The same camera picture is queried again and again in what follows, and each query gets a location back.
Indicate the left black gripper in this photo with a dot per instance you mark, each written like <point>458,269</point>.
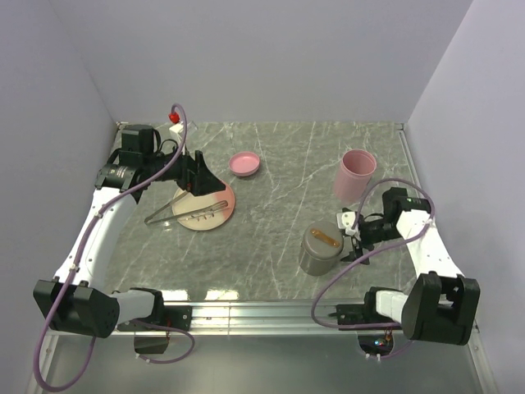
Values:
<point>196,177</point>

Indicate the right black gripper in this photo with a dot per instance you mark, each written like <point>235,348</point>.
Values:
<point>358,252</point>

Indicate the metal serving tongs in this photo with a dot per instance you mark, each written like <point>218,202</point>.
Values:
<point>195,213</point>

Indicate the grey round lid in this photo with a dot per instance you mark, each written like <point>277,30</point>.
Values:
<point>323,240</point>

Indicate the grey cylindrical container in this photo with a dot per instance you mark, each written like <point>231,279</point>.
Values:
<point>317,266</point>

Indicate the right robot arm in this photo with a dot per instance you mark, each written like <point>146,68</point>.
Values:
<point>442,304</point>

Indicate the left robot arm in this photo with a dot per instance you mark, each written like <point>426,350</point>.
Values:
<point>73,300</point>

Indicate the pink and cream plate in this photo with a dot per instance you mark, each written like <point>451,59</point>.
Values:
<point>209,221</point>

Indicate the pink round lid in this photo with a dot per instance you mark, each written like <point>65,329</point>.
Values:
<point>244,164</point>

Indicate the pink cylindrical container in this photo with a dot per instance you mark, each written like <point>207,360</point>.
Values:
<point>353,174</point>

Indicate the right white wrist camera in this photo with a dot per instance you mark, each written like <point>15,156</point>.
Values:
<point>347,223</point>

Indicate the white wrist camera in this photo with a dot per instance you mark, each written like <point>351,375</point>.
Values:
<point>177,128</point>
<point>347,223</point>

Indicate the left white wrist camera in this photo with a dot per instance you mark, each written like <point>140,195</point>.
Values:
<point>177,128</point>

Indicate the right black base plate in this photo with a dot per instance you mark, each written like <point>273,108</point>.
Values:
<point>359,314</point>

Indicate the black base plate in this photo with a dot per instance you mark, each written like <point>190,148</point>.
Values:
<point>167,316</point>
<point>359,314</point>

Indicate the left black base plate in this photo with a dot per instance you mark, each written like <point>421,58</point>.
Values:
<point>167,316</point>

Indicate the aluminium mounting rail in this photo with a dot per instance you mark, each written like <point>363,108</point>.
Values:
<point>262,318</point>

